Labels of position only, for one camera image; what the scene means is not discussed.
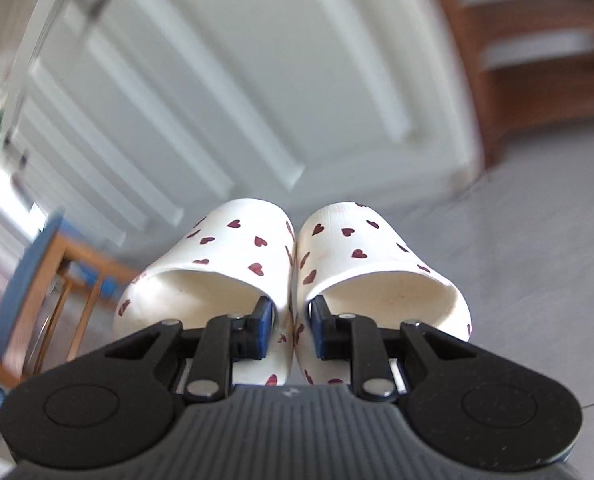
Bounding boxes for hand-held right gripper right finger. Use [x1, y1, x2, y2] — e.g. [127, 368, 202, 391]
[309, 296, 472, 403]

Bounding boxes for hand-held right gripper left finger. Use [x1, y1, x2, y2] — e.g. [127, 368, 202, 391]
[104, 296, 274, 403]

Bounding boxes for white heart-print slipper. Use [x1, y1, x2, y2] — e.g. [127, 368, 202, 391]
[113, 198, 298, 387]
[290, 202, 473, 386]

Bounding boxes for wooden chair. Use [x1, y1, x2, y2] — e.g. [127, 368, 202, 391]
[0, 212, 140, 391]

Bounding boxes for white panelled cabinet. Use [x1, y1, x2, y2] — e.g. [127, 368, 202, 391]
[0, 0, 483, 261]

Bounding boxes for wooden shoe rack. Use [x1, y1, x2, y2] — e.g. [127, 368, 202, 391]
[422, 0, 594, 171]

